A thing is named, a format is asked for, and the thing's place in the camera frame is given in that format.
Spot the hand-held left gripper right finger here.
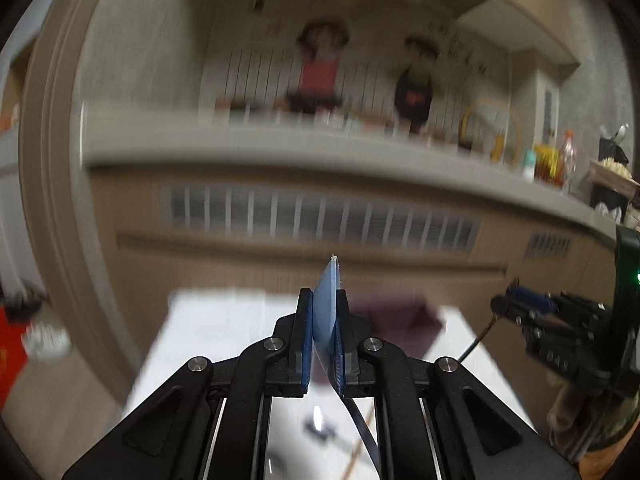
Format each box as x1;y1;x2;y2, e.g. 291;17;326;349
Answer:
334;288;582;480

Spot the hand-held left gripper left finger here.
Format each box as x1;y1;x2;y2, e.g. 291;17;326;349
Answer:
62;287;314;480

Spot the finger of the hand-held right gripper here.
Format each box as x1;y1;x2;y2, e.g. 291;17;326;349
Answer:
490;296;538;333
506;284;558;312

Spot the wooden chopstick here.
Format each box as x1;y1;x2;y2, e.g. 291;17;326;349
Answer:
457;316;498;362

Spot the purple plastic utensil container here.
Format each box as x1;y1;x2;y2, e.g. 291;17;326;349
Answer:
350;297;448;361

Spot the wooden handle utensil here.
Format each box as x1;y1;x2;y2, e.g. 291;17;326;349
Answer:
342;405;373;480

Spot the person's right forearm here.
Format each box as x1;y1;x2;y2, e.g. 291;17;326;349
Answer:
547;382;640;480

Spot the small vent grille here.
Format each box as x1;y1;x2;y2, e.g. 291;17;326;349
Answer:
525;231;574;262

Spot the white towel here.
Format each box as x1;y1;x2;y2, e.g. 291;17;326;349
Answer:
120;287;541;480

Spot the large vent grille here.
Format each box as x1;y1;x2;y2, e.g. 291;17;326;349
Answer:
160;184;482;257

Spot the yellow packet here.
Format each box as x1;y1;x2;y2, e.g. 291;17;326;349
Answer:
534;144;561;182

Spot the clear bottle with orange cap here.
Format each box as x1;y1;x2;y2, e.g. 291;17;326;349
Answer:
556;130;579;188

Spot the wooden hoop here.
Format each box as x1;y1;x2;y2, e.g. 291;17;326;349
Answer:
461;99;524;163

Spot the grey counter ledge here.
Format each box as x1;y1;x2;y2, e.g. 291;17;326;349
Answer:
82;122;640;261

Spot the red object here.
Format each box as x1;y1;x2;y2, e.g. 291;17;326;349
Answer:
0;304;30;413

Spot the metal utensil handle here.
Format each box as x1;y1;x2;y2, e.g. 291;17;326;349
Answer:
304;407;337;443

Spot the wall poster with figures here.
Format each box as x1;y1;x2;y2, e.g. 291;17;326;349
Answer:
200;10;511;133

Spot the beige door frame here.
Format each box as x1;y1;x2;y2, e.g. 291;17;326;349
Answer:
19;0;148;391

